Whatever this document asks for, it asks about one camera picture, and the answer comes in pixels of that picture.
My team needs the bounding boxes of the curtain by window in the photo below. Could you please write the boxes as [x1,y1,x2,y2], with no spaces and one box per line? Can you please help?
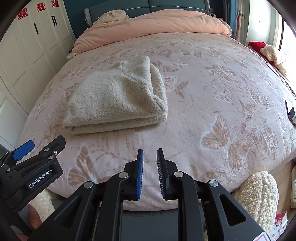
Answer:
[228,0,250,45]

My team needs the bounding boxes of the floral patterned box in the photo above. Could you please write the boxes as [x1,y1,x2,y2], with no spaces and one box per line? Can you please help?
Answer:
[270,212,288,241]

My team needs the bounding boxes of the peach pink duvet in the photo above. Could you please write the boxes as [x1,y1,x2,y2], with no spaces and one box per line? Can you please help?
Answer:
[67,9,232,60]

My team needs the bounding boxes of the framed picture on floor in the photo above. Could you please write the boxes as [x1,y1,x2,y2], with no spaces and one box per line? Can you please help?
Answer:
[290,180,296,209]

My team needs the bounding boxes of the cream sweater with black hearts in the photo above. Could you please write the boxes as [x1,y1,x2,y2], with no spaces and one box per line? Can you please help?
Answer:
[62,56,168,134]

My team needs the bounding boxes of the teal upholstered headboard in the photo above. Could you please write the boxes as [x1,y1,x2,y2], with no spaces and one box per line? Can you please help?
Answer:
[84,0,210,26]

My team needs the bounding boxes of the cream towel at headboard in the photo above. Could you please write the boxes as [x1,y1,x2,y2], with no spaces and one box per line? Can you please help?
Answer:
[93,9,129,25]

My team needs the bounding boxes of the dark bed frame base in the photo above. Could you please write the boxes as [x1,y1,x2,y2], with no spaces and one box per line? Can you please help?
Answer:
[93,205,204,240]

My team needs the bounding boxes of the red cushion by window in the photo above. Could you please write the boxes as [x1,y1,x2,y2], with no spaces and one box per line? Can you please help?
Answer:
[247,41,276,68]

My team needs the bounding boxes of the black smartphone on bed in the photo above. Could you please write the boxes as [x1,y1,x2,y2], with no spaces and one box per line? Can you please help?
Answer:
[285,99,296,127]

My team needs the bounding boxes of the white wardrobe with red stickers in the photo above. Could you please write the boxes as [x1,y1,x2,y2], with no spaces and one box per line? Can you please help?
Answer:
[1,1,75,151]

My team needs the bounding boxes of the cream fluffy rug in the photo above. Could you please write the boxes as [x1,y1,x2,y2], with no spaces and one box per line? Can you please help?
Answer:
[29,171,278,235]

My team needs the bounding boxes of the person's left hand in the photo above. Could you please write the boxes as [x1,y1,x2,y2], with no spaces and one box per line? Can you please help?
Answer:
[17,204,42,241]

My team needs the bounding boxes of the pink butterfly bed blanket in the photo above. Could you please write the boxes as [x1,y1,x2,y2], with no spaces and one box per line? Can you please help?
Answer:
[18,33,295,211]

